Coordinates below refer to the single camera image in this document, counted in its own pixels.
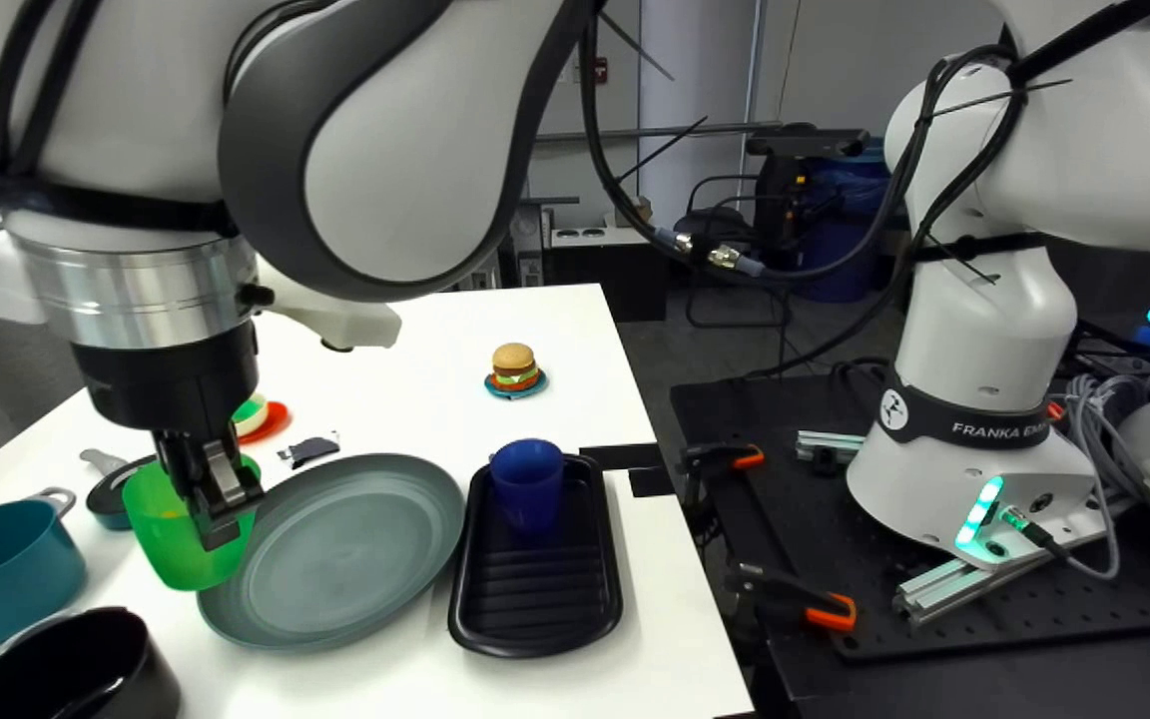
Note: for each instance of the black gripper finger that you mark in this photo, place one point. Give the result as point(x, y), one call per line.
point(177, 460)
point(233, 496)

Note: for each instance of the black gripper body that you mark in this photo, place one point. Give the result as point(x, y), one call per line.
point(167, 380)

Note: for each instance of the green plastic cup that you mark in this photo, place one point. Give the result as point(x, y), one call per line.
point(177, 547)

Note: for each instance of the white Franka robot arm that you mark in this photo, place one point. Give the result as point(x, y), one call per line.
point(402, 145)

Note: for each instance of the small orange plate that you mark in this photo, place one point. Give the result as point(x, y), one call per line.
point(275, 423)

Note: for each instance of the grey round plate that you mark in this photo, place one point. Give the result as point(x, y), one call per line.
point(336, 551)

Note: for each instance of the blue plastic cup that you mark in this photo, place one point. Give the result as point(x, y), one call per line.
point(525, 484)

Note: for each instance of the small black card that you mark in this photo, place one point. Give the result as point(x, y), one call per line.
point(310, 450)

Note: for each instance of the black toy pot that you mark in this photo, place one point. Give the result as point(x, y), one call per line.
point(62, 665)

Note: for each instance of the small teal saucer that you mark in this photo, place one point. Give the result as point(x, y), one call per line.
point(516, 391)

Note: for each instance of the toy hamburger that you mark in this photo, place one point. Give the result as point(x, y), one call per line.
point(516, 361)

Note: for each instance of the black ribbed rectangular tray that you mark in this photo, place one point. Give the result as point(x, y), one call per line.
point(536, 592)

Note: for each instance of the long black tape strip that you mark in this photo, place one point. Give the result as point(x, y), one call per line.
point(620, 456)

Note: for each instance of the short black tape strip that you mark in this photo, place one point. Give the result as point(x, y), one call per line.
point(652, 480)

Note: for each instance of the dark low cabinet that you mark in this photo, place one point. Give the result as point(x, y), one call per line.
point(600, 274)

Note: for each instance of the black orange bar clamp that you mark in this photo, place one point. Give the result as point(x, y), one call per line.
point(797, 603)
point(718, 460)

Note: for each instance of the black chair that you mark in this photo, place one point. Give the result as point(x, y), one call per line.
point(718, 254)

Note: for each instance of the blue barrel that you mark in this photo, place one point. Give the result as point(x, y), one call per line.
point(847, 225)

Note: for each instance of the black perforated bench top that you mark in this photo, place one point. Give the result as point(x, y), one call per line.
point(999, 665)

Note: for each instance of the aluminium extrusion rail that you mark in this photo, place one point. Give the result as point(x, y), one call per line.
point(958, 579)

